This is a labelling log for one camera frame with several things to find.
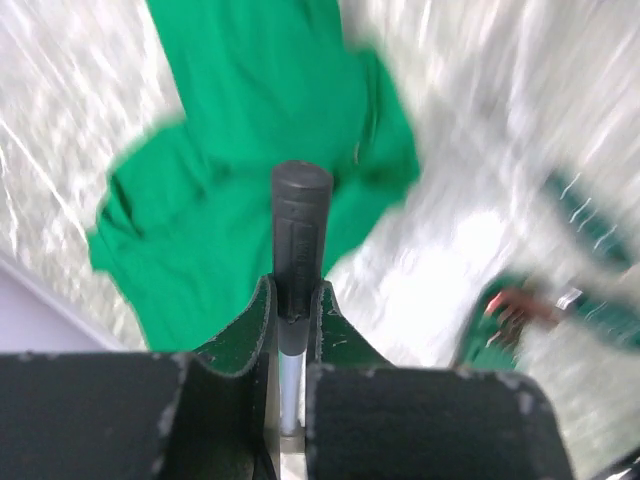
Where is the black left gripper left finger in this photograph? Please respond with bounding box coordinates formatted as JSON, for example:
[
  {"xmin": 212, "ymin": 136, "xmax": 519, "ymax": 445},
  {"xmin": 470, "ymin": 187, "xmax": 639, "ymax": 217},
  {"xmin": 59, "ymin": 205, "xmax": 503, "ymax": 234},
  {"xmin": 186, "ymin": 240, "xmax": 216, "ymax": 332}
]
[{"xmin": 1, "ymin": 277, "xmax": 279, "ymax": 479}]

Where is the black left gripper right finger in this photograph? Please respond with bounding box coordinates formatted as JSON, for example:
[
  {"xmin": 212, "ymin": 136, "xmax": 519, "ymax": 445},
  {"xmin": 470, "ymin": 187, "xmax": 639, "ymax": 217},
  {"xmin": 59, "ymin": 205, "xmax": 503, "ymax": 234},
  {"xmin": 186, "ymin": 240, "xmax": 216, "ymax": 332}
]
[{"xmin": 305, "ymin": 283, "xmax": 573, "ymax": 479}]

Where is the hex key set green holder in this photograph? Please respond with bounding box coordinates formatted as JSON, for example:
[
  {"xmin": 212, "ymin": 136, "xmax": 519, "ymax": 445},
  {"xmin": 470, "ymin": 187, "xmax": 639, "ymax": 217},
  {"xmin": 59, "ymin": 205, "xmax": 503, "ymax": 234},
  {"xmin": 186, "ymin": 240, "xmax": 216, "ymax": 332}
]
[{"xmin": 452, "ymin": 271, "xmax": 584, "ymax": 371}]

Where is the black handled claw hammer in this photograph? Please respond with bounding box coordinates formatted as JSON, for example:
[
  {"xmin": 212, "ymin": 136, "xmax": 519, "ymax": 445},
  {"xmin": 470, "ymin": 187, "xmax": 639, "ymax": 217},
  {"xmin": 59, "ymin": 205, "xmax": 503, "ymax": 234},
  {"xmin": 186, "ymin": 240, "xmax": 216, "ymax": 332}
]
[{"xmin": 271, "ymin": 160, "xmax": 333, "ymax": 479}]

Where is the long green screwdriver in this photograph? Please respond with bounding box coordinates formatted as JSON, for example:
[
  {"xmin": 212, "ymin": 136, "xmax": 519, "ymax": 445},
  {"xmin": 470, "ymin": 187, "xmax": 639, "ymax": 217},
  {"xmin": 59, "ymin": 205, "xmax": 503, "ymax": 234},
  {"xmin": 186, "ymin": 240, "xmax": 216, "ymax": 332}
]
[{"xmin": 543, "ymin": 170, "xmax": 639, "ymax": 350}]

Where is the green cloth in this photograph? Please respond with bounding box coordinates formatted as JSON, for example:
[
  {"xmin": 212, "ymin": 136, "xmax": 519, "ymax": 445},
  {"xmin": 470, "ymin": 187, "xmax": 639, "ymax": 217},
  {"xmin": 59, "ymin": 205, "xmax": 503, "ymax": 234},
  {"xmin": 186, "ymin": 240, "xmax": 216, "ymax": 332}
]
[{"xmin": 87, "ymin": 1, "xmax": 420, "ymax": 350}]

